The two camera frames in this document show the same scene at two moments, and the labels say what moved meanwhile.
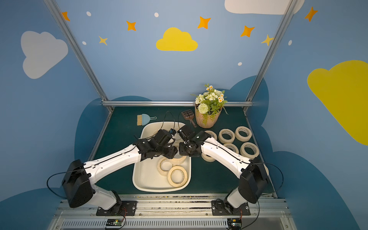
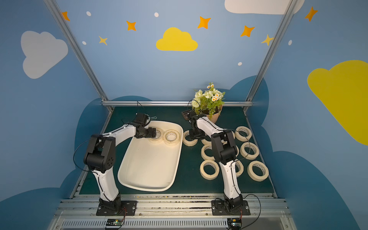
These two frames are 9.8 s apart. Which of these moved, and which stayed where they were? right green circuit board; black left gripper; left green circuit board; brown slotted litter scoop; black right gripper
Moved: black left gripper; black right gripper
Stayed: left green circuit board; right green circuit board; brown slotted litter scoop
